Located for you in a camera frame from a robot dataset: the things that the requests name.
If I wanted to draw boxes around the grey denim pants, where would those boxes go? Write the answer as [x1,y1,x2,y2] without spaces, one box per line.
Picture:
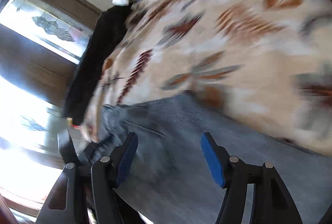
[97,92,331,223]

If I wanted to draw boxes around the leaf pattern blanket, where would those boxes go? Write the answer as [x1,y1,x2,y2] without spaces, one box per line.
[81,0,331,155]

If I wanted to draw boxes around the black garment on left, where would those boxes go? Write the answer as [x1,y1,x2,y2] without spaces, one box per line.
[62,6,132,126]

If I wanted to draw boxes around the stained glass window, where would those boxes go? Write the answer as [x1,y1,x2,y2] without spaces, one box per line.
[1,0,92,65]

